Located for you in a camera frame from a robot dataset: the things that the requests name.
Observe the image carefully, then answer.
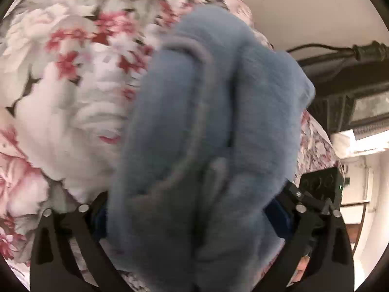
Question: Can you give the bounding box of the blue fleece garment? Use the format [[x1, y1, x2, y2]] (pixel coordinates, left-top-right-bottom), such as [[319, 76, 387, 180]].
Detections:
[[106, 4, 317, 292]]

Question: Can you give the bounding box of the white shelf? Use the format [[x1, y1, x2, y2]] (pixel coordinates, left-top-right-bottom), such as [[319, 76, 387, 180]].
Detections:
[[330, 128, 389, 159]]

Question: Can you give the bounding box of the dark wooden cabinet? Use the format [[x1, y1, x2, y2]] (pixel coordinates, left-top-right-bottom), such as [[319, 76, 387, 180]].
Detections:
[[292, 52, 389, 135]]

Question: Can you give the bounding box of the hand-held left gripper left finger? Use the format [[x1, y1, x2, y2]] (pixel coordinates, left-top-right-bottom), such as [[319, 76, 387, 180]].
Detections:
[[30, 191, 132, 292]]

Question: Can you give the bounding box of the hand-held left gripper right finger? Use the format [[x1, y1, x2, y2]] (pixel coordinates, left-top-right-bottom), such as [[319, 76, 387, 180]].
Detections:
[[255, 181, 356, 292]]

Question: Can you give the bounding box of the floral blanket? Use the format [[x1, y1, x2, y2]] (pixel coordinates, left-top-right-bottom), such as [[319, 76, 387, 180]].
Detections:
[[0, 0, 346, 292]]

